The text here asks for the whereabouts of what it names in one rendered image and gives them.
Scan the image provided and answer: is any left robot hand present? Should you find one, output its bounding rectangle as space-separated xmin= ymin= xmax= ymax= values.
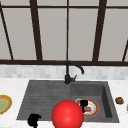
xmin=27 ymin=113 xmax=43 ymax=128

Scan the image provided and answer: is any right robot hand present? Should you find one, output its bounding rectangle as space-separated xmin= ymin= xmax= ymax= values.
xmin=78 ymin=99 xmax=89 ymax=114

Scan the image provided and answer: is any small brown food piece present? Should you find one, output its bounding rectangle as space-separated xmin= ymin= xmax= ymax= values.
xmin=85 ymin=106 xmax=92 ymax=112

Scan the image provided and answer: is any white plate orange rim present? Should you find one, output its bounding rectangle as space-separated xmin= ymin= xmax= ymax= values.
xmin=74 ymin=97 xmax=100 ymax=118

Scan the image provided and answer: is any red ball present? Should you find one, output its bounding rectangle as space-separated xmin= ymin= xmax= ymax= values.
xmin=51 ymin=100 xmax=85 ymax=128

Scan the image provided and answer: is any grey sink with draining board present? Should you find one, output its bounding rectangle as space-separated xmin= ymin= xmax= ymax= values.
xmin=16 ymin=79 xmax=121 ymax=123

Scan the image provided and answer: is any black tap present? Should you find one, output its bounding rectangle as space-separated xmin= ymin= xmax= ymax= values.
xmin=64 ymin=60 xmax=85 ymax=85

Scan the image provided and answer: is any small brown round thing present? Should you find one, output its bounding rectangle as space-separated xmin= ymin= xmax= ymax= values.
xmin=115 ymin=96 xmax=124 ymax=105

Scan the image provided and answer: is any dark framed window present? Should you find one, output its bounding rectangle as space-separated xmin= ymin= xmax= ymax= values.
xmin=0 ymin=0 xmax=128 ymax=67

